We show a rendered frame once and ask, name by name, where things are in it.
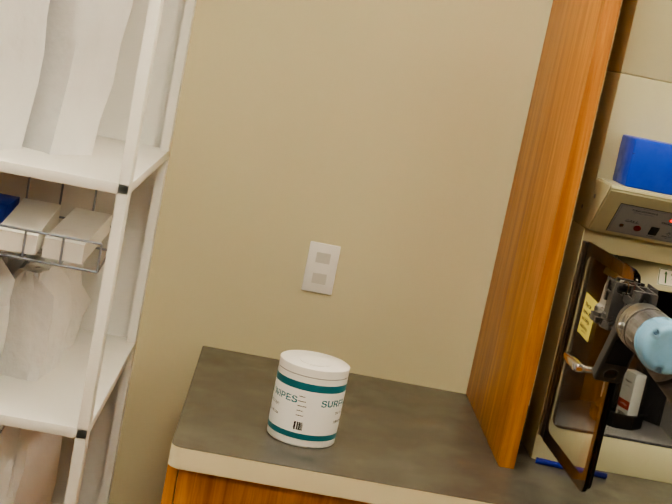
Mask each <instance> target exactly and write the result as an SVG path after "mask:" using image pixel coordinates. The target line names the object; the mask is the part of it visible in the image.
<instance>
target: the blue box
mask: <svg viewBox="0 0 672 504"><path fill-rule="evenodd" d="M613 180H614V181H616V182H618V183H620V184H622V185H624V186H626V187H631V188H636V189H641V190H646V191H651V192H657V193H662V194H667V195H672V143H667V142H662V141H657V140H652V139H647V138H642V137H637V136H632V135H627V134H624V135H623V136H622V141H621V145H620V148H619V153H618V158H617V162H616V166H615V170H614V175H613Z"/></svg>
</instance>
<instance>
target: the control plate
mask: <svg viewBox="0 0 672 504"><path fill-rule="evenodd" d="M670 219H672V213H670V212H664V211H659V210H654V209H649V208H644V207H639V206H634V205H628V204H623V203H621V204H620V206H619V208H618V209H617V211H616V213H615V215H614V216H613V218H612V220H611V222H610V223H609V225H608V227H607V229H606V230H607V231H612V232H617V233H622V234H627V235H633V236H638V237H643V238H648V239H653V240H658V241H664V242H669V243H672V223H670V222H669V220H670ZM621 223H623V224H624V225H625V226H624V227H620V226H619V224H621ZM634 226H640V227H641V230H640V231H634V230H633V227H634ZM651 227H656V228H660V229H659V231H658V233H657V234H656V236H653V235H648V232H649V230H650V229H651ZM667 232H670V233H671V234H670V236H667V235H666V233H667Z"/></svg>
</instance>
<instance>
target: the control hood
mask: <svg viewBox="0 0 672 504"><path fill-rule="evenodd" d="M621 203H623V204H628V205H634V206H639V207H644V208H649V209H654V210H659V211H664V212H670V213H672V195H667V194H662V193H657V192H651V191H646V190H641V189H636V188H631V187H626V186H624V185H622V184H620V183H618V182H616V181H614V180H609V179H604V178H599V177H598V179H596V182H595V187H594V191H593V195H592V200H591V204H590V208H589V212H588V217H587V221H586V225H585V227H587V229H588V230H592V231H597V232H602V233H607V234H612V235H618V236H623V237H628V238H633V239H638V240H643V241H649V242H654V243H659V244H664V245H669V246H672V243H669V242H664V241H658V240H653V239H648V238H643V237H638V236H633V235H627V234H622V233H617V232H612V231H607V230H606V229H607V227H608V225H609V223H610V222H611V220H612V218H613V216H614V215H615V213H616V211H617V209H618V208H619V206H620V204H621Z"/></svg>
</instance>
